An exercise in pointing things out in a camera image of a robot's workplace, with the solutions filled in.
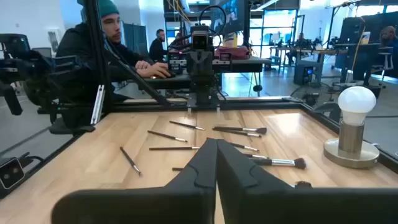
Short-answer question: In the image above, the black equipment rack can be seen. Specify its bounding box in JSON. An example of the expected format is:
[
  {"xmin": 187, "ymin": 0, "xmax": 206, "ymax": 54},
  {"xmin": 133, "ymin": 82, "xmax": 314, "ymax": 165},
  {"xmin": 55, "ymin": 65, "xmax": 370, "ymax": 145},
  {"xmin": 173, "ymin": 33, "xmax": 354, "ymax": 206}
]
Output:
[{"xmin": 337, "ymin": 15, "xmax": 385, "ymax": 86}]

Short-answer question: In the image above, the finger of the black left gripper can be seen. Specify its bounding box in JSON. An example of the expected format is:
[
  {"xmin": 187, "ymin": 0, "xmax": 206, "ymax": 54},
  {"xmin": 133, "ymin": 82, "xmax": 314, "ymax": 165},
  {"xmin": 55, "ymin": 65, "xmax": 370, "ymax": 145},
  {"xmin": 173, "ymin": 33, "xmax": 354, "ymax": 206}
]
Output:
[
  {"xmin": 186, "ymin": 55, "xmax": 201, "ymax": 78},
  {"xmin": 200, "ymin": 55, "xmax": 215, "ymax": 78}
]

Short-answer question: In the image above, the black computer tower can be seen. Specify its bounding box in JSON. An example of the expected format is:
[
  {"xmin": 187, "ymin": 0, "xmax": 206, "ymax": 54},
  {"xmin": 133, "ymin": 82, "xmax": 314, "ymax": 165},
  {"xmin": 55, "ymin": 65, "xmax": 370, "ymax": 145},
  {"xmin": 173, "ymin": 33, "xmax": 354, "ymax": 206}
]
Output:
[{"xmin": 293, "ymin": 60, "xmax": 323, "ymax": 87}]

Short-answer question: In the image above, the black aluminium table frame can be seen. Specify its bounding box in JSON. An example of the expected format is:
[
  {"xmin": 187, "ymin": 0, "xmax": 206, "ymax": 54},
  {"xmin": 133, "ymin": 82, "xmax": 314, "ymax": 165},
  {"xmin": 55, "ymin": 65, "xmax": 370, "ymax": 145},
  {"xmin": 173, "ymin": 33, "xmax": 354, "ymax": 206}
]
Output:
[{"xmin": 0, "ymin": 0, "xmax": 398, "ymax": 200}]

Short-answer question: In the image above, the black desk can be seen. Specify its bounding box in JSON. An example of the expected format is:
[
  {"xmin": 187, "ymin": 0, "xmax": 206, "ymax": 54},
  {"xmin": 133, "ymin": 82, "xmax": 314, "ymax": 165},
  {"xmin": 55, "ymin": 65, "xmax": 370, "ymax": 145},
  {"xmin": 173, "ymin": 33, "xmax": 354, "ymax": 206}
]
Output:
[{"xmin": 144, "ymin": 57, "xmax": 272, "ymax": 91}]

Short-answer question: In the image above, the person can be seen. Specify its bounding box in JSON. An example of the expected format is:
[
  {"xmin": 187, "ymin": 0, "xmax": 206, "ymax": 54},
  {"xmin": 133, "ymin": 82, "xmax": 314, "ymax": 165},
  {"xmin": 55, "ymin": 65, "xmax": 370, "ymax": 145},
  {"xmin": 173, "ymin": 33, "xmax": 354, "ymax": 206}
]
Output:
[
  {"xmin": 285, "ymin": 32, "xmax": 312, "ymax": 66},
  {"xmin": 148, "ymin": 29, "xmax": 170, "ymax": 63},
  {"xmin": 379, "ymin": 26, "xmax": 398, "ymax": 78},
  {"xmin": 55, "ymin": 0, "xmax": 172, "ymax": 103}
]

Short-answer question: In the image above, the table-level exterior camera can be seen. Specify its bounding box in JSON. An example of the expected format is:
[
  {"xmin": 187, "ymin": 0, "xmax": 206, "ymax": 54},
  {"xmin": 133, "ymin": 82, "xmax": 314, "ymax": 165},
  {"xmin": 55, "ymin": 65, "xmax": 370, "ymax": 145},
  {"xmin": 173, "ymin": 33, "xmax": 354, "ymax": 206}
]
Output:
[{"xmin": 0, "ymin": 157, "xmax": 25, "ymax": 190}]

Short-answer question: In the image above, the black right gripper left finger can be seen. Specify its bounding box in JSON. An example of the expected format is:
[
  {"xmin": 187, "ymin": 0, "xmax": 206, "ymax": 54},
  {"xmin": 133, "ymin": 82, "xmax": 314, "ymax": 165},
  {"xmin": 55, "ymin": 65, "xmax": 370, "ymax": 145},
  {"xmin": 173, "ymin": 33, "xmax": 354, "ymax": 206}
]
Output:
[{"xmin": 51, "ymin": 138, "xmax": 218, "ymax": 224}]

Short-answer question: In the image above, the black floor device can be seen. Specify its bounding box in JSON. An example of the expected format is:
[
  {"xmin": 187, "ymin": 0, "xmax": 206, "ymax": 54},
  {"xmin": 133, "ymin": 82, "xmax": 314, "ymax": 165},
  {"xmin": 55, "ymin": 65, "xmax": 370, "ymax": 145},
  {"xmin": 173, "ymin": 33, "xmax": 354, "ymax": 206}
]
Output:
[{"xmin": 301, "ymin": 91, "xmax": 321, "ymax": 107}]

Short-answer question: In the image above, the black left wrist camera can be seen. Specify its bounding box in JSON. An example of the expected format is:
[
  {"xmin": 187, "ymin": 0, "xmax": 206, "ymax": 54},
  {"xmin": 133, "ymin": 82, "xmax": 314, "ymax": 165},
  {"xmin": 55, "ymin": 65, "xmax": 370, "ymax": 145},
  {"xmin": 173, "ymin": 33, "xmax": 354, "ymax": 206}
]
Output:
[{"xmin": 190, "ymin": 26, "xmax": 210, "ymax": 51}]

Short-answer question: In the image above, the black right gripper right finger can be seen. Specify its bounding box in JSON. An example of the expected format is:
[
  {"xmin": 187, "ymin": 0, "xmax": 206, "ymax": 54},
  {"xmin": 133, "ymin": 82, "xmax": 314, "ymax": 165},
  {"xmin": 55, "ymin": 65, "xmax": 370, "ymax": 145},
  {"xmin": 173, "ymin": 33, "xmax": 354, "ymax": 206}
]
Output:
[{"xmin": 216, "ymin": 139, "xmax": 398, "ymax": 224}]

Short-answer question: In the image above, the wooden background table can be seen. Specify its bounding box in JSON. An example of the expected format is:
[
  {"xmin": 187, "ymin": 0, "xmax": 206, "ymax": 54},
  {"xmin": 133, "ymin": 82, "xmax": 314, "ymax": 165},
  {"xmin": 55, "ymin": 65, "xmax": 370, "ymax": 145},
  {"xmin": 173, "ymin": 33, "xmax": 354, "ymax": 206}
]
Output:
[{"xmin": 269, "ymin": 46, "xmax": 338, "ymax": 68}]

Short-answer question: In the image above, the white bulb metal table lamp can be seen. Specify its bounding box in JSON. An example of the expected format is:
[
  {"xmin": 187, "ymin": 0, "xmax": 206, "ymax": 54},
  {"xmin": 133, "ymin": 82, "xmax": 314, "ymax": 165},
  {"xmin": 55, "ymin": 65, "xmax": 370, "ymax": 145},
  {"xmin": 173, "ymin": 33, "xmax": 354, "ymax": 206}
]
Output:
[{"xmin": 323, "ymin": 85, "xmax": 381, "ymax": 169}]

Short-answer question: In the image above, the white light bar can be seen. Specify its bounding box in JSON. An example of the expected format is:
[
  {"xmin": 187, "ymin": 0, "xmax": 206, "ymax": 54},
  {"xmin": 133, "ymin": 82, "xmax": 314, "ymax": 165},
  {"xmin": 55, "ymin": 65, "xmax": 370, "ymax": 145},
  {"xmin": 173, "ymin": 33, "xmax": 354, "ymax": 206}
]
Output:
[{"xmin": 90, "ymin": 84, "xmax": 106, "ymax": 126}]

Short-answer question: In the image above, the computer monitor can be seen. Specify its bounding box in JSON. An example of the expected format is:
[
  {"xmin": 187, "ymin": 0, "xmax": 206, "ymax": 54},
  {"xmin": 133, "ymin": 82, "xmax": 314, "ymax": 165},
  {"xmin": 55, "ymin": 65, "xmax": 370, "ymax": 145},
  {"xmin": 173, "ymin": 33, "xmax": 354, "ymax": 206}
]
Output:
[{"xmin": 211, "ymin": 0, "xmax": 246, "ymax": 35}]

